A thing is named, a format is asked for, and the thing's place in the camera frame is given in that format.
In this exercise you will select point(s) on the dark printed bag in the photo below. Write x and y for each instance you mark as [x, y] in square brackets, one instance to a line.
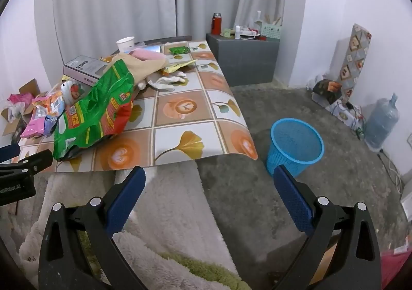
[326, 90]

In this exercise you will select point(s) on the pink snack packet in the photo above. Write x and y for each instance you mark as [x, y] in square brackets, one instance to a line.
[35, 126]

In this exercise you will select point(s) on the white fluffy blanket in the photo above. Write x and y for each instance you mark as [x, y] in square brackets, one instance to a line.
[173, 212]

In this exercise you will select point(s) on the large clear water jug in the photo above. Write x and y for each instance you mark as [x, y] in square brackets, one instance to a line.
[381, 122]

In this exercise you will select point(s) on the white plate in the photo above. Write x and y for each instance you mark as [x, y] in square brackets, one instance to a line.
[249, 34]

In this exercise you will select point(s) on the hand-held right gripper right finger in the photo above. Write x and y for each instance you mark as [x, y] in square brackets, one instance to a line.
[293, 200]

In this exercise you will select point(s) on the blue mesh wastebasket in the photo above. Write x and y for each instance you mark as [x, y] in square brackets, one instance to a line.
[283, 156]

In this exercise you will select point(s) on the red thermos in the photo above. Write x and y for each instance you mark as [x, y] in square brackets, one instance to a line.
[216, 24]

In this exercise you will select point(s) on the orange snack packet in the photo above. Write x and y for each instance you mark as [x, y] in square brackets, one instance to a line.
[48, 102]

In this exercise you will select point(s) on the small green packet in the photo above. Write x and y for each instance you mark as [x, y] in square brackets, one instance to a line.
[179, 50]

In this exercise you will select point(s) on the grey white cardboard box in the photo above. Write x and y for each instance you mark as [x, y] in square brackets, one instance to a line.
[83, 68]

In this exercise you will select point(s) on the white milk bottle red cap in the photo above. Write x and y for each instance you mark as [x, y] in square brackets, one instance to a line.
[73, 92]

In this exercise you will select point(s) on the grey cabinet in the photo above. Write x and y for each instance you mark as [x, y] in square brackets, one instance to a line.
[244, 58]

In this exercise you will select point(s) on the open cardboard box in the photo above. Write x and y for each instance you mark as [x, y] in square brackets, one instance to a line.
[28, 87]

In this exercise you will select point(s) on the white paper cup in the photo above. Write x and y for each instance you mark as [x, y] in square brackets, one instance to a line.
[125, 44]

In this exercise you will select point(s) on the grey curtain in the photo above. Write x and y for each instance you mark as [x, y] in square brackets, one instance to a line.
[112, 3]

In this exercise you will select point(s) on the rolled patterned mat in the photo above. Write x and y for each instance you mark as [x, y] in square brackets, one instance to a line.
[354, 61]

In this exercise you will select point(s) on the green patterned holder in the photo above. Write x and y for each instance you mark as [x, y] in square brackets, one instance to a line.
[272, 31]

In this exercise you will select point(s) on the small pale green box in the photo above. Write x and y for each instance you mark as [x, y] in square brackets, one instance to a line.
[229, 33]

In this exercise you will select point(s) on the pink plastic bag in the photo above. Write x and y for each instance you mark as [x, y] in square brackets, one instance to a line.
[19, 98]

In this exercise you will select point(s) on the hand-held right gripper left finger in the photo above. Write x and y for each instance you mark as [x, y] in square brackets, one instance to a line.
[127, 200]

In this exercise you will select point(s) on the black glossy board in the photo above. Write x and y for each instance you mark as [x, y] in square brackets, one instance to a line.
[167, 39]

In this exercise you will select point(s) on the white box with power strip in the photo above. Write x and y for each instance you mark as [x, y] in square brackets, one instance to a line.
[344, 114]

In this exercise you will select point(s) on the small white bottle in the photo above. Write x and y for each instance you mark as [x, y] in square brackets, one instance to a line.
[238, 32]

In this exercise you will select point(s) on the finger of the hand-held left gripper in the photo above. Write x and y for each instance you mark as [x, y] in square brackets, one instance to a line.
[35, 161]
[9, 152]

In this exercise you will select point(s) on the green snack bag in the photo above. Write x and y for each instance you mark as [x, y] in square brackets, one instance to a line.
[93, 116]

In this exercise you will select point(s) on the pink soft packet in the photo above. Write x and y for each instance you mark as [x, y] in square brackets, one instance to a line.
[148, 53]

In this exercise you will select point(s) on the white glove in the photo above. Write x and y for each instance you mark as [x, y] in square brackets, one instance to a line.
[164, 82]

